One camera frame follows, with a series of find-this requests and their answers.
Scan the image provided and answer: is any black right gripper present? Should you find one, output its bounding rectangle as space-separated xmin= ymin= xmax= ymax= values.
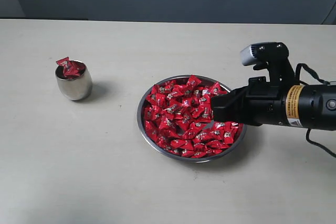
xmin=211 ymin=77 xmax=289 ymax=126

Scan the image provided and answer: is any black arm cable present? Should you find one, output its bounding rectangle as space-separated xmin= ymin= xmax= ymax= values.
xmin=305 ymin=128 xmax=336 ymax=158

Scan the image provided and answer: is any stainless steel plate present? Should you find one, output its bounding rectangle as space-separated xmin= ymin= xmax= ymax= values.
xmin=137 ymin=74 xmax=247 ymax=163

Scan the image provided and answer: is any red candy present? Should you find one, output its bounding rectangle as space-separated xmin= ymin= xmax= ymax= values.
xmin=62 ymin=61 xmax=86 ymax=79

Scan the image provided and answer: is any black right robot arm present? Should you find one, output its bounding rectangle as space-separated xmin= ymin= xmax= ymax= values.
xmin=211 ymin=77 xmax=335 ymax=131

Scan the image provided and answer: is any red candy sticking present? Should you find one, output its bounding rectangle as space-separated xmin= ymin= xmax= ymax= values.
xmin=56 ymin=57 xmax=73 ymax=71

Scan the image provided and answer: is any stainless steel cup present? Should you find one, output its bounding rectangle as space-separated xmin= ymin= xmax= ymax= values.
xmin=55 ymin=60 xmax=92 ymax=101

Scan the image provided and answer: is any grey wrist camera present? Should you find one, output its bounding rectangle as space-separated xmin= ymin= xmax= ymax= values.
xmin=240 ymin=42 xmax=296 ymax=84

